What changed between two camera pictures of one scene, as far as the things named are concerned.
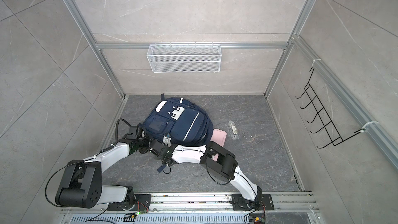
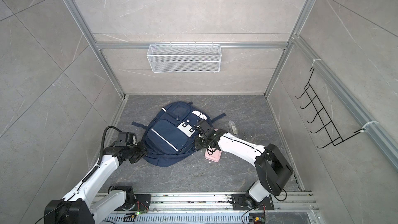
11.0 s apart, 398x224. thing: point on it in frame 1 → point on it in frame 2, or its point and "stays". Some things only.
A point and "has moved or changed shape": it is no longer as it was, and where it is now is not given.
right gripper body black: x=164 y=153 → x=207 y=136
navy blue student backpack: x=186 y=123 has moved or changed shape
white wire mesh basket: x=184 y=58 stays
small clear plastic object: x=233 y=130 stays
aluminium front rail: x=215 y=208 stays
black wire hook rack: x=328 y=124 stays
